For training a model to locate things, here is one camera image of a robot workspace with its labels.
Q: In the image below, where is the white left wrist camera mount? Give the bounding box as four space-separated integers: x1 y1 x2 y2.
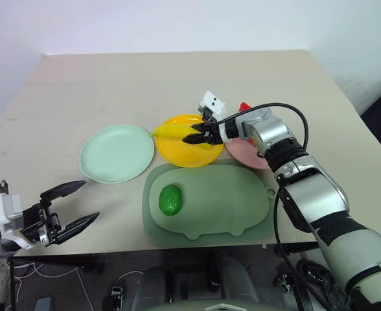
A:
0 192 25 235

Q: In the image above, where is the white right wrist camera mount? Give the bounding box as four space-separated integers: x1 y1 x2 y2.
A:
196 91 226 117

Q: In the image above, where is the dark grey rounded shape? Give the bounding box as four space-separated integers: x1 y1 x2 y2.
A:
130 265 175 307
211 251 259 304

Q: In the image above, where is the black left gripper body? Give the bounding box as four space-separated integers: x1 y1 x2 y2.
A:
19 200 64 248

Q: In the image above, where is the yellow toy banana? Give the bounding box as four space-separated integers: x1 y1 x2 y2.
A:
148 124 213 151

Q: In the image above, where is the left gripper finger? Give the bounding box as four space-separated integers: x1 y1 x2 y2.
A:
51 211 100 246
40 180 87 202

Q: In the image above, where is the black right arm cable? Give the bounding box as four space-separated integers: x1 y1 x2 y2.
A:
214 102 328 311

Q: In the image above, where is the green pig-shaped silicone mat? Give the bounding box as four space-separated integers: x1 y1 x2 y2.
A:
141 158 280 250

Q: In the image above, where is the pink plate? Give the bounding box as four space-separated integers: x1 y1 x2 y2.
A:
225 135 273 171

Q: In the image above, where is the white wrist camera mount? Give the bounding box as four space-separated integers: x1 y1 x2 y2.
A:
0 192 25 235
196 91 226 117

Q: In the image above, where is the light green plate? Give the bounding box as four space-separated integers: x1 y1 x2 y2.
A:
79 124 156 185

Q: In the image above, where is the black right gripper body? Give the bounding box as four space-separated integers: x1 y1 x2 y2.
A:
200 108 226 147

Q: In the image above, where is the white floor cable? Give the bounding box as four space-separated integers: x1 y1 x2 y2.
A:
14 262 81 281

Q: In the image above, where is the yellow plate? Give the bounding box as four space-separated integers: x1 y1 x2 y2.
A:
154 113 225 168

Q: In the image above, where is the black coiled floor cable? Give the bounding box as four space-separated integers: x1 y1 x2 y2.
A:
295 257 334 294

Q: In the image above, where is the green round toy vegetable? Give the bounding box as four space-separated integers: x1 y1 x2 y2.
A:
158 183 184 216

